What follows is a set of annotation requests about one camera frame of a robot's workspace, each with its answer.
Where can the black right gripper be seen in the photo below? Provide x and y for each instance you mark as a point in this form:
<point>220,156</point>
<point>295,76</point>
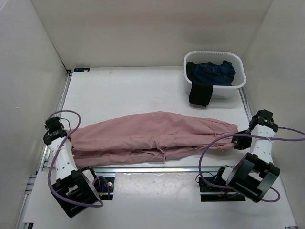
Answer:
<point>242,144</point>

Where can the pink trousers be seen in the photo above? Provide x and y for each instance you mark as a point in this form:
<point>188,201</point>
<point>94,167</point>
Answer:
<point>154,137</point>

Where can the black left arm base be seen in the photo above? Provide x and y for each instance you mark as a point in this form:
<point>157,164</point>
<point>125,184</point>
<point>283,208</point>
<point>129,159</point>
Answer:
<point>104,185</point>

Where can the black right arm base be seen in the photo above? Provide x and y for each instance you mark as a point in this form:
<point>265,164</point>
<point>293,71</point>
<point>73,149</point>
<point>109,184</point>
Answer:
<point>209,193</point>

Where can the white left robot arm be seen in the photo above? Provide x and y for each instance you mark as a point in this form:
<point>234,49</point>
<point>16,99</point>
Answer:
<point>71,184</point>

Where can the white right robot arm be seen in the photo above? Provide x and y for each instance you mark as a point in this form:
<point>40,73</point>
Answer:
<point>255,174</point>

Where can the white plastic basket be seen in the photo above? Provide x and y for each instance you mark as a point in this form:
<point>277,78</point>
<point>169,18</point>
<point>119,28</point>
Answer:
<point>217,57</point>

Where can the black garment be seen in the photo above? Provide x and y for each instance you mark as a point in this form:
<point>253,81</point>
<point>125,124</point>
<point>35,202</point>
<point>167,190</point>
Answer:
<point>201,84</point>

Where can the blue denim garment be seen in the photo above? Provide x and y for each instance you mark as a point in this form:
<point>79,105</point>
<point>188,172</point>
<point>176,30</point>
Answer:
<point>213,74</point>

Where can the blue label sticker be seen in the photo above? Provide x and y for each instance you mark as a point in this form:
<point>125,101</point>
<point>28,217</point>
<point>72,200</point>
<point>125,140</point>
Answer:
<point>81,69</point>

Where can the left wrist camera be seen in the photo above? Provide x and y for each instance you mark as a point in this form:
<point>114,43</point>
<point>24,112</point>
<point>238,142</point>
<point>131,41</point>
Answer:
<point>53,124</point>

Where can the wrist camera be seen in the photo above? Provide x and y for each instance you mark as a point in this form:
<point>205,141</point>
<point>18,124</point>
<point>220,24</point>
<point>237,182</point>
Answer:
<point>263,118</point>
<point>53,124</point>

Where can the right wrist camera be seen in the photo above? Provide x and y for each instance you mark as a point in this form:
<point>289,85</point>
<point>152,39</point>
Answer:
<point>263,118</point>

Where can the aluminium table edge rail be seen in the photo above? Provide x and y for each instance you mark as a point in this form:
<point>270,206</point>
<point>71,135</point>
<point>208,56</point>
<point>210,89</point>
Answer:
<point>245,104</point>

